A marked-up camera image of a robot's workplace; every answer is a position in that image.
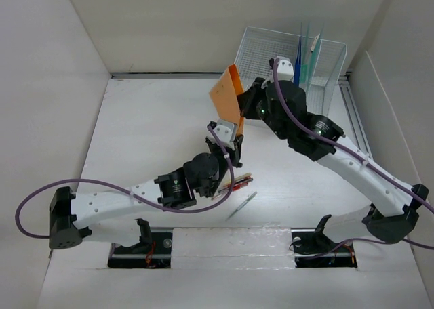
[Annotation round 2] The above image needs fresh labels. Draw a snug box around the white wire desk organizer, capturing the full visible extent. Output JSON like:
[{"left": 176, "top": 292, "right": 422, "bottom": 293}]
[{"left": 235, "top": 27, "right": 347, "bottom": 116}]

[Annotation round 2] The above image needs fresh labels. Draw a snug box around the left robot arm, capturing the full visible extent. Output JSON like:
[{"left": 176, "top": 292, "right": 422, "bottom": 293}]
[{"left": 48, "top": 135, "right": 243, "bottom": 253}]

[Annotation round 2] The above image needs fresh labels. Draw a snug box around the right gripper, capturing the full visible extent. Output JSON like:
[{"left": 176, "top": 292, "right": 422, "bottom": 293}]
[{"left": 235, "top": 77, "right": 288, "bottom": 140}]

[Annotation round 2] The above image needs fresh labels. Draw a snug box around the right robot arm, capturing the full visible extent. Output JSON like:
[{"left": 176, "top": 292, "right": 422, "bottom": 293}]
[{"left": 237, "top": 78, "right": 428, "bottom": 251}]

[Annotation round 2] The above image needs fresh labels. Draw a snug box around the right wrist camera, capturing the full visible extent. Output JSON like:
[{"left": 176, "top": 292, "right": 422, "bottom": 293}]
[{"left": 269, "top": 56, "right": 294, "bottom": 81}]

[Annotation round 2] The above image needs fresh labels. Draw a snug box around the green folder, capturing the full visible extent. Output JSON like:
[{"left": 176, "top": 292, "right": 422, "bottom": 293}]
[{"left": 300, "top": 24, "right": 324, "bottom": 89}]

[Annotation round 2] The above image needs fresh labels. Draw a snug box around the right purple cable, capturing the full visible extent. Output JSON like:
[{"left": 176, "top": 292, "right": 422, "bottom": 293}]
[{"left": 272, "top": 58, "right": 434, "bottom": 250}]

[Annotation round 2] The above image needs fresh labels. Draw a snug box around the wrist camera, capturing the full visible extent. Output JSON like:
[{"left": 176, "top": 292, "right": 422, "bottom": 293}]
[
  {"left": 210, "top": 119, "right": 238, "bottom": 144},
  {"left": 269, "top": 56, "right": 294, "bottom": 81}
]

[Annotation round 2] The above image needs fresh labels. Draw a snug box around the orange folder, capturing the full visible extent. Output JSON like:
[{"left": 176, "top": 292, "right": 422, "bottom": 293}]
[{"left": 210, "top": 64, "right": 244, "bottom": 136}]

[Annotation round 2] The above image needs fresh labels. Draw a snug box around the red capped pen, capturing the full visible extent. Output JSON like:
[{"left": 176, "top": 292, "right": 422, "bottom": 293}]
[{"left": 212, "top": 182, "right": 249, "bottom": 200}]

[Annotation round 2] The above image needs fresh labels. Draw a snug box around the white green pen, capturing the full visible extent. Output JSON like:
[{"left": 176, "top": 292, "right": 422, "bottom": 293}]
[{"left": 226, "top": 191, "right": 258, "bottom": 221}]

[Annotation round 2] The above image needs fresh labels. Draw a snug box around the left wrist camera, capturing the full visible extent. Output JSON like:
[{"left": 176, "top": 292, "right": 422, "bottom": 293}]
[{"left": 210, "top": 119, "right": 238, "bottom": 144}]

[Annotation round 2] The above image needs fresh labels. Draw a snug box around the metal mounting rail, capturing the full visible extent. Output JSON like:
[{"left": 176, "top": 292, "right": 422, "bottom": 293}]
[{"left": 108, "top": 228, "right": 357, "bottom": 270}]

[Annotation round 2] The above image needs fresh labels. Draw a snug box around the blue folder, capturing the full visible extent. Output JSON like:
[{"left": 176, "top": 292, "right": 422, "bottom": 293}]
[{"left": 293, "top": 23, "right": 303, "bottom": 87}]

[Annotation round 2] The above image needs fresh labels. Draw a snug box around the black red pen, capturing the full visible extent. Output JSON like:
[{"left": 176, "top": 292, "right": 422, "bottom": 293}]
[{"left": 220, "top": 174, "right": 253, "bottom": 189}]

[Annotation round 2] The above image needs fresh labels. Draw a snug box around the red gel pen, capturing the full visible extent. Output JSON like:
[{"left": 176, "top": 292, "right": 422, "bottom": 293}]
[{"left": 216, "top": 178, "right": 253, "bottom": 195}]

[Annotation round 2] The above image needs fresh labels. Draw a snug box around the yellow clear pen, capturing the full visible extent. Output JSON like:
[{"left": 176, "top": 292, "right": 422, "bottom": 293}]
[{"left": 235, "top": 173, "right": 252, "bottom": 183}]

